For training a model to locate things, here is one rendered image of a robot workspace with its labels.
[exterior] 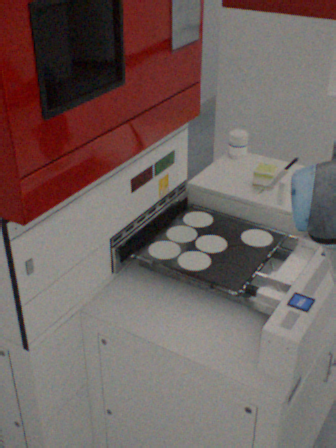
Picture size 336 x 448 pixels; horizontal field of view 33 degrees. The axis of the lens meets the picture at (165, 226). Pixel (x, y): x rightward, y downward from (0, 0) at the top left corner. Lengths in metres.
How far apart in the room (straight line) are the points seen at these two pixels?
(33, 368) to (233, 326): 0.56
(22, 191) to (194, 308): 0.66
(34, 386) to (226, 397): 0.53
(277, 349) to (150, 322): 0.38
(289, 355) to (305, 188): 0.52
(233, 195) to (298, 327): 0.66
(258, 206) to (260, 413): 0.71
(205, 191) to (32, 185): 0.85
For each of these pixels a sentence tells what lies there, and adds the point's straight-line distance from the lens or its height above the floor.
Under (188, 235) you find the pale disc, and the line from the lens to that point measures 1.82.
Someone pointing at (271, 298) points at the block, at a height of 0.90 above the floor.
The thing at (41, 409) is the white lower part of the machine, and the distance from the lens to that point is 1.73.
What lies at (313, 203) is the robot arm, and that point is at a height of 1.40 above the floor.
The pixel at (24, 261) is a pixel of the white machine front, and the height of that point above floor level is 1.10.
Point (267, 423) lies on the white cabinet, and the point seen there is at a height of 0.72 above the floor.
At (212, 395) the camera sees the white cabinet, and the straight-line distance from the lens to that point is 1.55.
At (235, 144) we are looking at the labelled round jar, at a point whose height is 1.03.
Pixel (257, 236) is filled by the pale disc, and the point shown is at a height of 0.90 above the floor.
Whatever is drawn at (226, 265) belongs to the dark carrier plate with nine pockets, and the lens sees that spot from 1.69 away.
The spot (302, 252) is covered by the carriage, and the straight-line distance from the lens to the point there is 1.82.
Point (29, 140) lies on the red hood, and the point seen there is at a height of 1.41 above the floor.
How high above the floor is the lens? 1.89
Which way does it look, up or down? 32 degrees down
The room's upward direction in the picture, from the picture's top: straight up
